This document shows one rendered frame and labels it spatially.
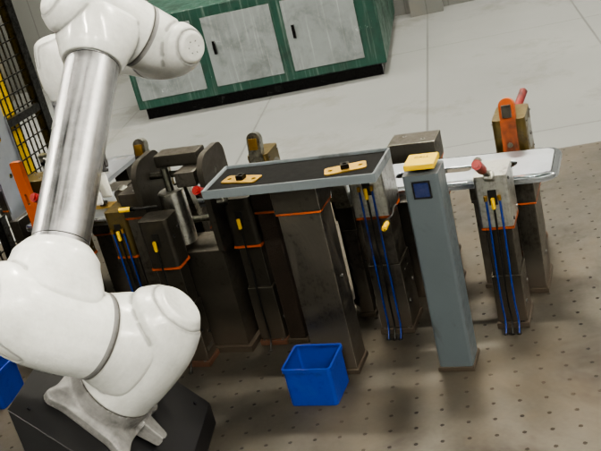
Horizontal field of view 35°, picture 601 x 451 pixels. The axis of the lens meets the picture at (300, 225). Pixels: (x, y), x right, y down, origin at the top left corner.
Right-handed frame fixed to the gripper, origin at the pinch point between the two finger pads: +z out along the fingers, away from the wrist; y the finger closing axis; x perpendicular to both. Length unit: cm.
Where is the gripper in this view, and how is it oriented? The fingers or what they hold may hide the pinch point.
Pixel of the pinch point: (99, 190)
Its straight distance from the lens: 254.3
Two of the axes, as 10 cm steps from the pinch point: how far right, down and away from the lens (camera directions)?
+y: 3.0, -4.3, 8.5
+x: -9.3, 0.8, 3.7
